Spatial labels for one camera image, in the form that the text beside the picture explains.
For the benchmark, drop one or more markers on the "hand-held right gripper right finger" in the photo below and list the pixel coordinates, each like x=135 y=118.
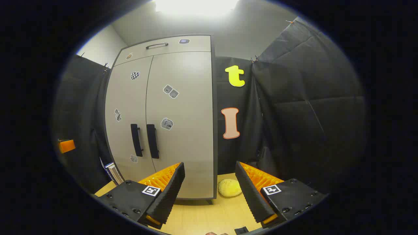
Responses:
x=249 y=195

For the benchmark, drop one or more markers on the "yellow round bun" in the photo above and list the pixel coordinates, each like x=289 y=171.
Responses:
x=230 y=188

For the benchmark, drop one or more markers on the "grey double-door shoe cabinet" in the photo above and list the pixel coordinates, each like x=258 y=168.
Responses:
x=215 y=130

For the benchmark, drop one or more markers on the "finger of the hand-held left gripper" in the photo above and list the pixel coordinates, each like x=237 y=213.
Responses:
x=67 y=146

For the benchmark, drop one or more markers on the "black backdrop cloth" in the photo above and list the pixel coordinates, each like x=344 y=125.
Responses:
x=294 y=98

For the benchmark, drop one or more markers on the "grey cabinet drawer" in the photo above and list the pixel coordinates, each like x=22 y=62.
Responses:
x=156 y=56

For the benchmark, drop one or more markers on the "blue spine book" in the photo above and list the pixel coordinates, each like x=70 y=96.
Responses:
x=114 y=173

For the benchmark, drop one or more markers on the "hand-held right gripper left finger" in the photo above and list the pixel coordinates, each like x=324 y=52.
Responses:
x=169 y=195

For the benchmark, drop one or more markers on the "grey cabinet door checkered sticker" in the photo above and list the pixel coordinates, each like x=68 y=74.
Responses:
x=125 y=98

